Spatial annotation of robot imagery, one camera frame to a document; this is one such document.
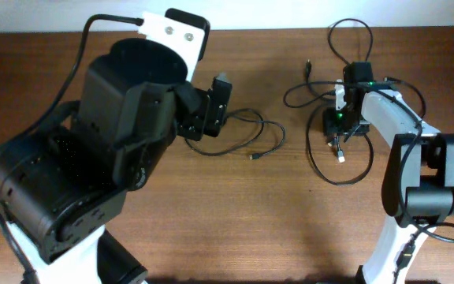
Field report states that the left camera black cable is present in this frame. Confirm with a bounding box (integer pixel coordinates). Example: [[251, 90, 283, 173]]
[[0, 13, 145, 284]]

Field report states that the black usb cable thin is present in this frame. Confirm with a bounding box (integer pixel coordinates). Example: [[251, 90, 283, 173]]
[[303, 17, 428, 187]]

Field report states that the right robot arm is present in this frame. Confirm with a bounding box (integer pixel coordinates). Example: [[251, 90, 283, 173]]
[[323, 61, 454, 283]]

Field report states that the black usb cable thick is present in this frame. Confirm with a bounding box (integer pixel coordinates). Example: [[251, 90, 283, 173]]
[[184, 108, 286, 160]]

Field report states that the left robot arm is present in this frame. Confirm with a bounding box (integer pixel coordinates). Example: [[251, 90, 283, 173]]
[[0, 38, 233, 283]]

